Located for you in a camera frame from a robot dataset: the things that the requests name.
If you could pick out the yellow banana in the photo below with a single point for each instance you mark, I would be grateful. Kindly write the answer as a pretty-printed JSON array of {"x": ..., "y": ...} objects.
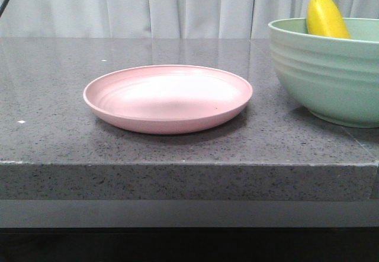
[{"x": 325, "y": 19}]

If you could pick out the pink plate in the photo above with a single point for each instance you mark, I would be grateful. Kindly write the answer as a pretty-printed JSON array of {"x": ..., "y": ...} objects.
[{"x": 167, "y": 99}]

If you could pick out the green bowl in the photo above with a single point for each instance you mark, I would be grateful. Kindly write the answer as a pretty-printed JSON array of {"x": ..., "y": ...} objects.
[{"x": 335, "y": 79}]

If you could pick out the white curtain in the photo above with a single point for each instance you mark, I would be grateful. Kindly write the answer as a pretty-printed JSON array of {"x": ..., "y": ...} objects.
[{"x": 159, "y": 19}]

